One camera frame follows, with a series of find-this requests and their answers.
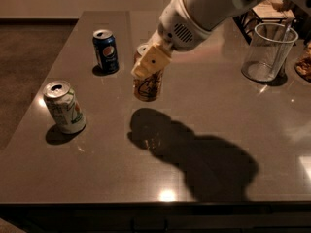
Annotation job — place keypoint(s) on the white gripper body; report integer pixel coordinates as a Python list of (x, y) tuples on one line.
[(177, 29)]

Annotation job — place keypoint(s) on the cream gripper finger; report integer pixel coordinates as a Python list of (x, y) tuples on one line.
[(154, 59)]

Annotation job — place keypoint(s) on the orange LaCroix can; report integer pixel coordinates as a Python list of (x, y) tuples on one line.
[(149, 89)]

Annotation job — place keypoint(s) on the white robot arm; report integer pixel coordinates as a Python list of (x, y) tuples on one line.
[(219, 10)]

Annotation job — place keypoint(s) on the blue Pepsi can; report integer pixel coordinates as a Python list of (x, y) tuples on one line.
[(106, 51)]

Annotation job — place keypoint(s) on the white green 7up can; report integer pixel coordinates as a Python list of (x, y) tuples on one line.
[(60, 99)]

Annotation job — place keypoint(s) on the clear glass cup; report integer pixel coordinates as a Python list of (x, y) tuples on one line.
[(268, 51)]

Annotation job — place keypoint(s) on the brown snack bag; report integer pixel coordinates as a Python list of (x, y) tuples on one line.
[(303, 65)]

